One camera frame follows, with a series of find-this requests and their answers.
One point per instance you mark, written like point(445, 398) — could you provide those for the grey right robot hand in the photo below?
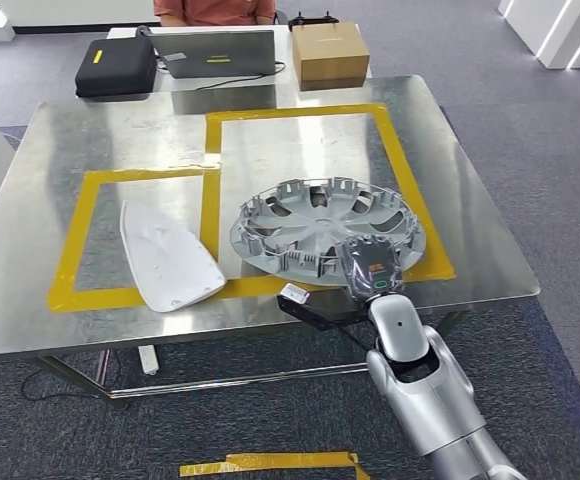
point(372, 268)

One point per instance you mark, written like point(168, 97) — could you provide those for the grey plastic wheel hubcap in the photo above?
point(300, 228)

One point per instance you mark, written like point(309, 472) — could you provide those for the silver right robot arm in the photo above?
point(420, 397)

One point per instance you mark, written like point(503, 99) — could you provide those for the steel workbench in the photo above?
point(294, 146)

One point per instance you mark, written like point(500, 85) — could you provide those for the brown cardboard box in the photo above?
point(330, 56)

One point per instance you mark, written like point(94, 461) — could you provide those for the black controller device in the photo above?
point(297, 22)

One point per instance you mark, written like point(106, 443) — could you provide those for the white car mirror shell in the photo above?
point(170, 265)

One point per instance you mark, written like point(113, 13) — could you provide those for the grey laptop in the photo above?
point(210, 56)

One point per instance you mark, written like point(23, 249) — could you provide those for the white power strip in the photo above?
point(149, 360)

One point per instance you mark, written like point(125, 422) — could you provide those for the person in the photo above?
point(214, 10)

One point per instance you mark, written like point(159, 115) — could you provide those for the white lit display block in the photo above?
point(560, 33)

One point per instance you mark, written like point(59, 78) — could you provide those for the black zip case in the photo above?
point(115, 66)

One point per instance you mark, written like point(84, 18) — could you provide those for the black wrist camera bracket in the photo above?
point(330, 318)

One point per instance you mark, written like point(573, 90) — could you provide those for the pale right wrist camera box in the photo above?
point(294, 293)

